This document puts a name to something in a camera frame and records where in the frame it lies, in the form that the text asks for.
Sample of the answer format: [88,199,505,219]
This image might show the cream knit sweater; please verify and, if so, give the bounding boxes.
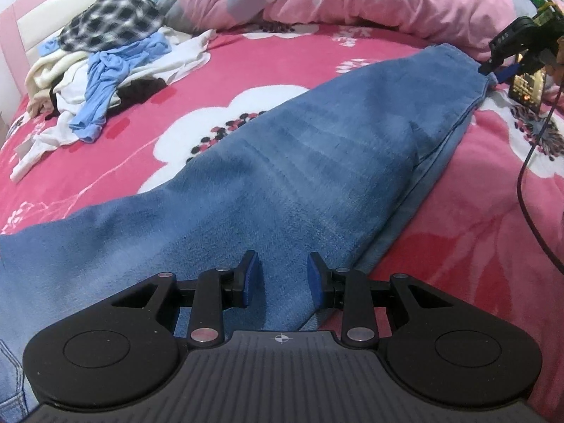
[25,49,90,117]

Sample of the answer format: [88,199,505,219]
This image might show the black garment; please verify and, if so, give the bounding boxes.
[45,78,167,120]

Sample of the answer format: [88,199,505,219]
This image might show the black cable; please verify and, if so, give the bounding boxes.
[515,83,564,274]

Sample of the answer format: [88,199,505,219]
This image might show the black white plaid shirt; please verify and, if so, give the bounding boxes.
[57,0,164,53]

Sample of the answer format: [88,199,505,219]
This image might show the light blue shirt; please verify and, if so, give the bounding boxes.
[35,32,171,147]

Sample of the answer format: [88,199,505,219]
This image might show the blue denim jeans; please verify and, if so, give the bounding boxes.
[1,44,496,422]

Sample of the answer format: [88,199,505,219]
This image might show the pink floral bed blanket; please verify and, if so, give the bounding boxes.
[1,25,563,422]

